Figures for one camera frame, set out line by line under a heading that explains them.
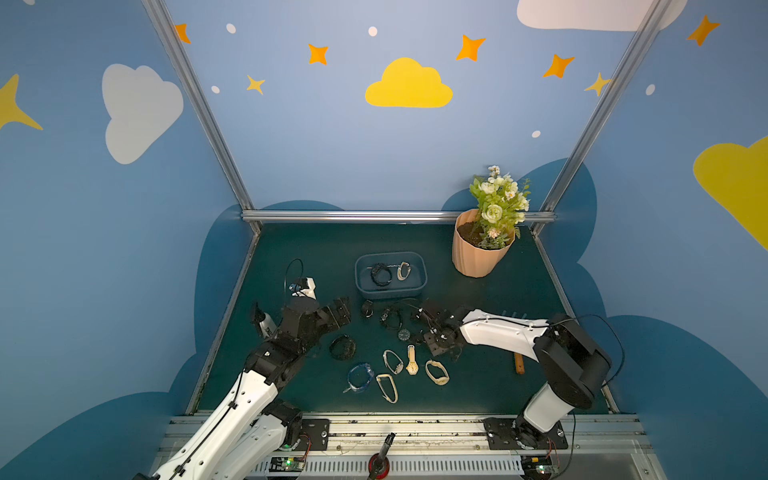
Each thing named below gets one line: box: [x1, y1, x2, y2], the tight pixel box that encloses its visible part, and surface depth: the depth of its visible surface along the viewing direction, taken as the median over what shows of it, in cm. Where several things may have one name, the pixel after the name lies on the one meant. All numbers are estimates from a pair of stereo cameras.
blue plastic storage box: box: [354, 252, 428, 299], surface depth 107 cm
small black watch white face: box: [362, 299, 374, 318], surface depth 97 cm
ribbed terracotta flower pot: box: [452, 209, 516, 278], surface depth 100 cm
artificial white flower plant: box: [470, 165, 531, 250], surface depth 93 cm
